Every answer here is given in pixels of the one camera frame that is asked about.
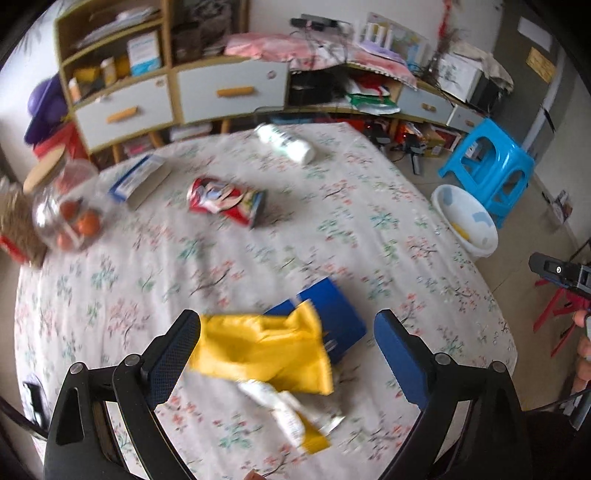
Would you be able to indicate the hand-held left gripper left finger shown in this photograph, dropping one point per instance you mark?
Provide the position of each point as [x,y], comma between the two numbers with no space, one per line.
[173,355]

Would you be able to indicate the dried branches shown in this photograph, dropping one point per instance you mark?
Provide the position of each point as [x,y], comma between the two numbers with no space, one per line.
[445,50]

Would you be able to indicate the pink cloth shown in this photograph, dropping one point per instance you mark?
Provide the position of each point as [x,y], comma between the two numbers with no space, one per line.
[272,46]

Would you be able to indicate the framed cat picture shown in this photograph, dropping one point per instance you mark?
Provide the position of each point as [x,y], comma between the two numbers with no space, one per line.
[212,23]

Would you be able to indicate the red snack bag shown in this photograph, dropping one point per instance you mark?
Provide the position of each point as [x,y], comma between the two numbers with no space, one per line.
[226,203]

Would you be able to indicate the black chair back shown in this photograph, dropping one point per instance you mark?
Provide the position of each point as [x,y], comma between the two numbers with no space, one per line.
[300,113]

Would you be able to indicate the purple hat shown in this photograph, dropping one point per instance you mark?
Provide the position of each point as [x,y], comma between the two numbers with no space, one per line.
[44,101]

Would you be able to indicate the stack of papers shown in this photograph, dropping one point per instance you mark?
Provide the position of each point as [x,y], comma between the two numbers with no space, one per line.
[115,25]

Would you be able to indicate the white door paper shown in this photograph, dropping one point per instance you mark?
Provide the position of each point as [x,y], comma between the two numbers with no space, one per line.
[534,32]

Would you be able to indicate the white router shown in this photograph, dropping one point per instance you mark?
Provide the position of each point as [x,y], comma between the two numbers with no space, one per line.
[378,34]

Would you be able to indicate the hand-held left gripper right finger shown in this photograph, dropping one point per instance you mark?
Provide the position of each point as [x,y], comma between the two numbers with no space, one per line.
[401,360]

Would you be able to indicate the blue medicine box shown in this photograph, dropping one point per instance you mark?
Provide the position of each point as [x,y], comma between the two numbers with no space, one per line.
[143,55]

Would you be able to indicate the red hanging ornament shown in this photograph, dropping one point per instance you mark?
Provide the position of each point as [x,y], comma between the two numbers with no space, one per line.
[446,14]

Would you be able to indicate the colourful picture board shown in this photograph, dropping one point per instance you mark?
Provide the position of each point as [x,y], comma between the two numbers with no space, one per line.
[411,44]

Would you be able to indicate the plastic nut jar red label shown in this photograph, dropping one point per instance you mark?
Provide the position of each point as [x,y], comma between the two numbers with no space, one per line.
[18,226]

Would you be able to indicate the blue plastic stool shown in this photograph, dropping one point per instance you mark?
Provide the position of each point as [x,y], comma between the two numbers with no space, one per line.
[489,147]

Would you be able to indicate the dark blue flat box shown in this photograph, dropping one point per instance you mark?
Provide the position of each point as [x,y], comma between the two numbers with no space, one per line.
[342,318]

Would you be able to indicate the glass jar with wooden lid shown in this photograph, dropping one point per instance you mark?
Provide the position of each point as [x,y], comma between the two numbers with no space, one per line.
[64,194]

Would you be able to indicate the red stool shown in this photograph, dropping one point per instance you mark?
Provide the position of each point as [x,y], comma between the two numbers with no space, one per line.
[554,309]

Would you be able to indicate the yellow snack wrapper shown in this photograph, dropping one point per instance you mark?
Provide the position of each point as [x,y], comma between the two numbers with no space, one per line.
[258,350]

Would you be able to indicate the floral tablecloth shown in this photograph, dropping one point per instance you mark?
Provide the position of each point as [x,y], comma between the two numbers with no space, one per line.
[231,272]

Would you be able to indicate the green plastic bag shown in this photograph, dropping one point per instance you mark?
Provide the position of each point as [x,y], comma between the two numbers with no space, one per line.
[371,102]

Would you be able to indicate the yellow door note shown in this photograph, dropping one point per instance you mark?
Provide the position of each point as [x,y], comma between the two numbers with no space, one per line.
[541,64]

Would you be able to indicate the white plastic bottle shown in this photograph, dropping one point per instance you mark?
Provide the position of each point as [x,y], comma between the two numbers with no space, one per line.
[284,143]

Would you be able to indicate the white microwave oven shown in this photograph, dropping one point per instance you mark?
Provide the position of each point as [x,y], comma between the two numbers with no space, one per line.
[461,78]

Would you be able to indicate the wall power strip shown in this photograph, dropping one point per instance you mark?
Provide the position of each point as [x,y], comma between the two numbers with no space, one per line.
[314,21]

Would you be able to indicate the white pill bottle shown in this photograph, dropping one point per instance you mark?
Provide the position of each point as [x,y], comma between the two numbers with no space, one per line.
[108,71]

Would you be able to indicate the person's right hand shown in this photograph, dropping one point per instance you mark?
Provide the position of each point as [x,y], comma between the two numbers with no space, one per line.
[582,364]

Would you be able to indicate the blue and white box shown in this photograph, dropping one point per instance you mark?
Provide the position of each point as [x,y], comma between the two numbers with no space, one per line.
[138,180]

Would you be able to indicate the yellow packet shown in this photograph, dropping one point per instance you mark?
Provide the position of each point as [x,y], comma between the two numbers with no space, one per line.
[87,75]

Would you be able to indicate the white trash bin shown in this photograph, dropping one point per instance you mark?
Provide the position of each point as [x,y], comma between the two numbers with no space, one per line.
[466,207]

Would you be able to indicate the white printed wrapper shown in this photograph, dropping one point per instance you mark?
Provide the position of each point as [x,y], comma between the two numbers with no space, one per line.
[286,410]

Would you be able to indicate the wooden shelf cabinet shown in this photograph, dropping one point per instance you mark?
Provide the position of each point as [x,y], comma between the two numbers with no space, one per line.
[168,50]

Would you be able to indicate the black clamp stand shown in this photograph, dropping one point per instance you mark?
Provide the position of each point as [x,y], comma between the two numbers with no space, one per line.
[34,404]

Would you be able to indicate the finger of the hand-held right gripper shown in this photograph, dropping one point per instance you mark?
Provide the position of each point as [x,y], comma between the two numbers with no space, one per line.
[563,272]

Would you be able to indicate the small orange bottle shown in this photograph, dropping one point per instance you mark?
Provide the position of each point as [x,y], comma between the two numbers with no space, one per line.
[74,90]

